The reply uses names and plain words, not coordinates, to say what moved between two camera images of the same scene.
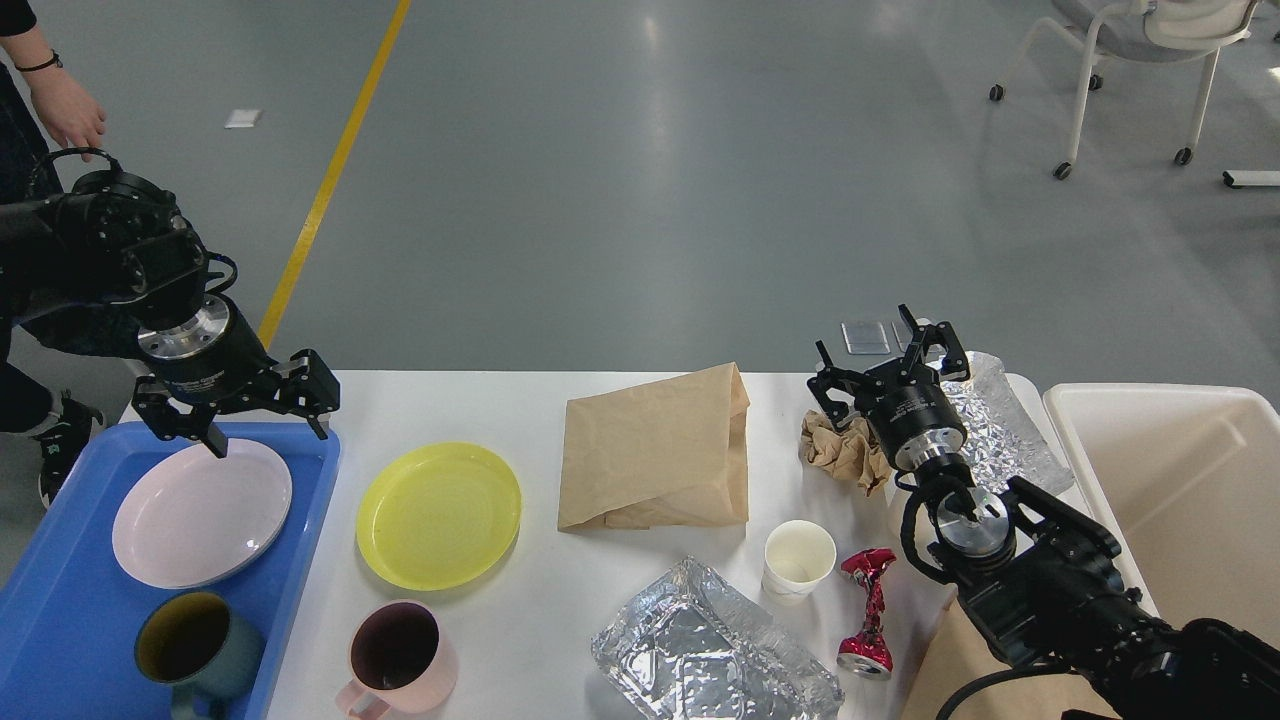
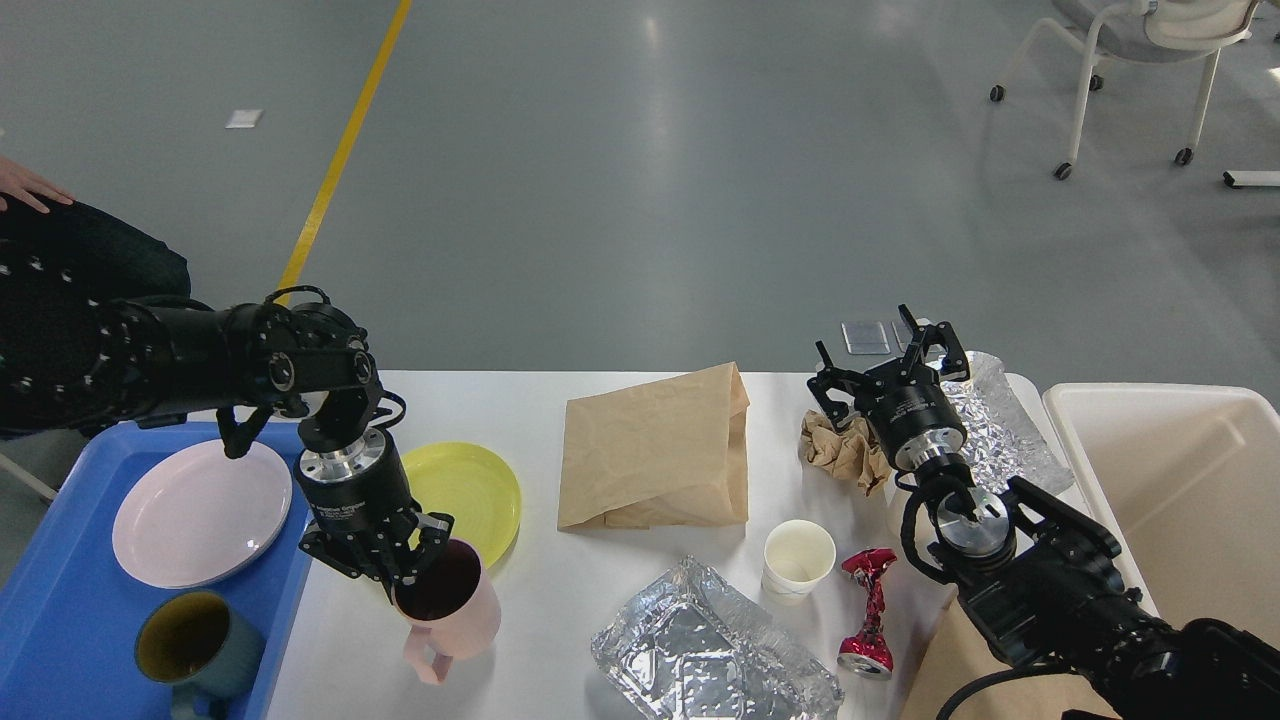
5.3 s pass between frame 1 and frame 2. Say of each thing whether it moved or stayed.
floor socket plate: stayed
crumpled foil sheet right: stayed
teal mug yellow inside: stayed
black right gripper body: stayed
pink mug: moved
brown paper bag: stayed
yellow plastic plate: stayed
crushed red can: stayed
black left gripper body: moved
